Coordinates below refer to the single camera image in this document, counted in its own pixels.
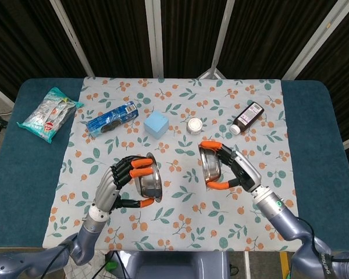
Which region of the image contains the blue cookie box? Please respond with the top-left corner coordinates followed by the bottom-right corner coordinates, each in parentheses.
top-left (85, 101), bottom-right (140, 139)

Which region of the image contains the teal snack packet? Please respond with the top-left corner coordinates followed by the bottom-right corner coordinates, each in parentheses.
top-left (16, 86), bottom-right (85, 144)

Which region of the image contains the black floor cable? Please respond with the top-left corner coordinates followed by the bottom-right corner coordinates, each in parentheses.
top-left (94, 251), bottom-right (126, 279)

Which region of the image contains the floral tablecloth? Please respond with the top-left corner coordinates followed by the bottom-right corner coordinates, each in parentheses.
top-left (42, 76), bottom-right (304, 252)

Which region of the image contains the white table leg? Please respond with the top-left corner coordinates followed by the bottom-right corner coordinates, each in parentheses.
top-left (243, 251), bottom-right (251, 279)

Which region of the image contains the light blue foam cube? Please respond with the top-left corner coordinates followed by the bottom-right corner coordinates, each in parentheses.
top-left (143, 110), bottom-right (169, 138)

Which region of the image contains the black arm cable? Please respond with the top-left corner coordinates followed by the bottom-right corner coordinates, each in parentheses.
top-left (293, 216), bottom-right (334, 279)

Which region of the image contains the metal bowl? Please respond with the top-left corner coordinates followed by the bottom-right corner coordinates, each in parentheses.
top-left (198, 144), bottom-right (222, 186)
top-left (133, 153), bottom-right (165, 202)

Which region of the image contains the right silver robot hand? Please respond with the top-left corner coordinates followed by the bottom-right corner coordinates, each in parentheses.
top-left (200, 141), bottom-right (262, 192)

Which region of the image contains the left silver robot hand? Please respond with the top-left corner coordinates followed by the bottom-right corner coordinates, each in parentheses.
top-left (92, 155), bottom-right (155, 214)

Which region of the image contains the dark teal table cover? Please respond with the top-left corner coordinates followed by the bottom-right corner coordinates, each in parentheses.
top-left (0, 77), bottom-right (349, 252)

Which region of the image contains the small silver-lidded can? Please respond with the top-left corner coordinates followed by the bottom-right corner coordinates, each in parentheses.
top-left (187, 117), bottom-right (204, 135)

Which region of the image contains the brown medicine bottle white cap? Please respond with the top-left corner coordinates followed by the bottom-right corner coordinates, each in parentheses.
top-left (229, 101), bottom-right (265, 135)

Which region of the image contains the grey metal stand foot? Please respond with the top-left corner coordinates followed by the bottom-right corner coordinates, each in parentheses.
top-left (197, 67), bottom-right (225, 80)

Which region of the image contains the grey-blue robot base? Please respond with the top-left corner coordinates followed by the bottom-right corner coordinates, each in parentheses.
top-left (127, 250), bottom-right (230, 279)

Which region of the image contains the white grid-pattern cloth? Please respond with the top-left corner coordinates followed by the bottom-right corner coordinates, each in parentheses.
top-left (63, 250), bottom-right (108, 279)

